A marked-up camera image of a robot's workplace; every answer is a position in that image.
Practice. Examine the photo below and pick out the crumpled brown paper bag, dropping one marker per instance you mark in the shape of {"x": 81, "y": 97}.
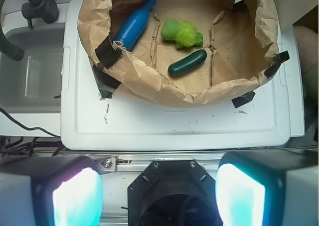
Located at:
{"x": 181, "y": 53}

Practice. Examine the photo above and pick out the blue plastic bottle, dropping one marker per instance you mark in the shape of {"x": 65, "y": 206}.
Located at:
{"x": 135, "y": 24}

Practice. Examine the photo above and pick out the green fuzzy plush toy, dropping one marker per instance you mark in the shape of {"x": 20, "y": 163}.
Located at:
{"x": 183, "y": 33}

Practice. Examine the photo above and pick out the dark green plastic pickle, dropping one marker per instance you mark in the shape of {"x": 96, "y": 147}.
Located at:
{"x": 188, "y": 63}

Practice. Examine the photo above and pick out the aluminium rail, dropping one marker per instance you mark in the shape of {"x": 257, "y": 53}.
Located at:
{"x": 139, "y": 161}

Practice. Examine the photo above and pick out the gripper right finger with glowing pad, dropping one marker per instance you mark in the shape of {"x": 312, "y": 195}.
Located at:
{"x": 268, "y": 188}

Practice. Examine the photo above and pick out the dark grey toy faucet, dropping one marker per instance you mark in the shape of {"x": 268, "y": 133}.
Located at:
{"x": 47, "y": 10}

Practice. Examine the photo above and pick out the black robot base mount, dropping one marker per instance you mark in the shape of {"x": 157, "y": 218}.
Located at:
{"x": 173, "y": 193}

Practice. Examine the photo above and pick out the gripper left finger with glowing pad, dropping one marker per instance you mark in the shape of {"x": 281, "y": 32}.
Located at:
{"x": 50, "y": 191}

